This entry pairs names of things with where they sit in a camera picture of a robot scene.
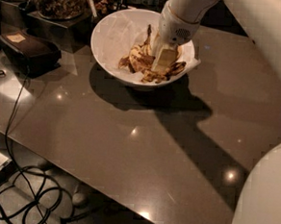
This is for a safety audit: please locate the white ceramic bowl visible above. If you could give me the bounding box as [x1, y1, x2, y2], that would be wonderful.
[88, 5, 199, 95]

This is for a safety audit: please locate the dark metal stand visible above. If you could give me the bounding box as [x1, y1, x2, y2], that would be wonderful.
[0, 0, 92, 53]

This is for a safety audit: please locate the black cable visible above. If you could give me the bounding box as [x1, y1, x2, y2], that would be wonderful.
[0, 62, 87, 224]

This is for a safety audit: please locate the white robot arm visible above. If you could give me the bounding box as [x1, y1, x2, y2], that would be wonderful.
[143, 29, 281, 224]

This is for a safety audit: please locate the ripe banana right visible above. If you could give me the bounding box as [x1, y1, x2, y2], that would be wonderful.
[166, 61, 187, 77]

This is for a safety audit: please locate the banana piece front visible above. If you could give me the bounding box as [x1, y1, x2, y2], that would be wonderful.
[141, 70, 167, 84]

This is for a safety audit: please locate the black device with label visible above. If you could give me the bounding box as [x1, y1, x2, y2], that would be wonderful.
[0, 29, 62, 79]

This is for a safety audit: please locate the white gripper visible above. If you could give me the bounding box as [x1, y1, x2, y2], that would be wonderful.
[151, 2, 200, 71]

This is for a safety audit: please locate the white paper liner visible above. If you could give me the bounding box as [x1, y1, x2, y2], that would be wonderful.
[98, 6, 206, 88]

